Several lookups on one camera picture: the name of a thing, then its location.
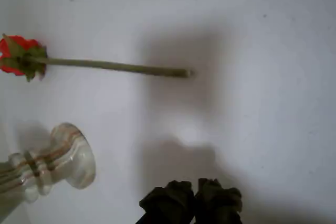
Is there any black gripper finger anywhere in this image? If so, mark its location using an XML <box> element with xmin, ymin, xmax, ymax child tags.
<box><xmin>139</xmin><ymin>180</ymin><xmax>196</xmax><ymax>224</ymax></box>
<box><xmin>195</xmin><ymin>178</ymin><xmax>243</xmax><ymax>224</ymax></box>

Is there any red rose with green stem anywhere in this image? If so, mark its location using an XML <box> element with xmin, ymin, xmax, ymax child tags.
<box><xmin>0</xmin><ymin>34</ymin><xmax>192</xmax><ymax>82</ymax></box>

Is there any cream marble onyx vase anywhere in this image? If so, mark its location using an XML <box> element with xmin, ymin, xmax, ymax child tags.
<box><xmin>0</xmin><ymin>122</ymin><xmax>97</xmax><ymax>224</ymax></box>

